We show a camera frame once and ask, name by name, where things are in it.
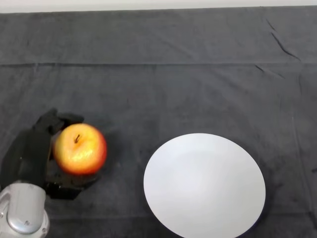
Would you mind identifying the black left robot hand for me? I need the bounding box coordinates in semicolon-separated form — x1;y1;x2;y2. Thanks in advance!
0;108;100;200

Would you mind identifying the red yellow apple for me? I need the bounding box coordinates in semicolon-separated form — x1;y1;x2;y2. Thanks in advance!
53;123;108;176

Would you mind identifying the white round plate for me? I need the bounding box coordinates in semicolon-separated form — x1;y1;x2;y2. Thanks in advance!
143;133;266;238

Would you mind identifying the black table cloth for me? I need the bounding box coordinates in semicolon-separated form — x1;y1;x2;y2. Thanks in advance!
0;5;317;238

